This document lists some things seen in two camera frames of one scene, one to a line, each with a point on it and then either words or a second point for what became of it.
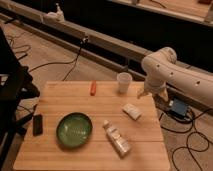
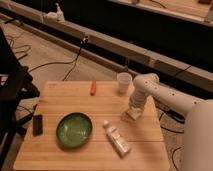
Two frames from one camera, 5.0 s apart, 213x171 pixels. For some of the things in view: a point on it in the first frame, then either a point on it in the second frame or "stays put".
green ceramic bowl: x=74 y=129 stays put
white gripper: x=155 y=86 → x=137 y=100
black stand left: x=19 y=86 stays put
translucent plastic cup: x=124 y=79 stays put
